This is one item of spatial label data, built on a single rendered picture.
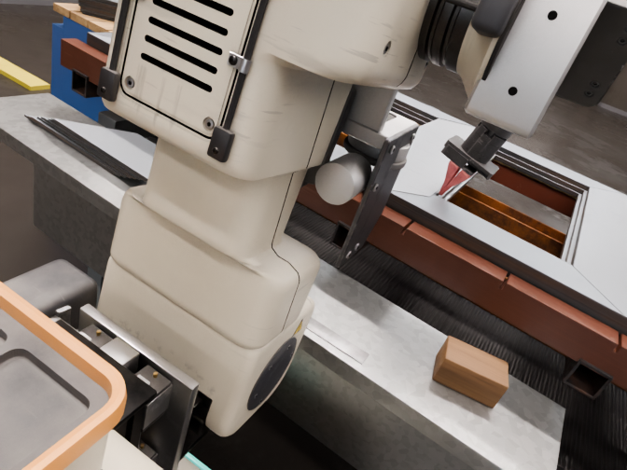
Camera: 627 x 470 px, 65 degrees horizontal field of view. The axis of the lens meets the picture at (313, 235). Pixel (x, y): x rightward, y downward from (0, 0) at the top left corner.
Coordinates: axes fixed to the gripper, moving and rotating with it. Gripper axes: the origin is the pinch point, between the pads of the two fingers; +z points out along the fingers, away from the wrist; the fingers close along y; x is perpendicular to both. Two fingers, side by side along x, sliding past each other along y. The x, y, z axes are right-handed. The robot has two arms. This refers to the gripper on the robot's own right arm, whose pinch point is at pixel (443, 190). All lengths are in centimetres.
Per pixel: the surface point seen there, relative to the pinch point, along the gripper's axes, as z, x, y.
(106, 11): 30, -17, 112
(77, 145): 31, 28, 61
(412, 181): 1.6, 2.2, 5.5
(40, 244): 110, -1, 97
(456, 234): 0.1, 11.9, -7.3
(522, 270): -2.3, 12.0, -18.9
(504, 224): 11.2, -40.4, -15.4
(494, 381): 7.8, 26.9, -25.3
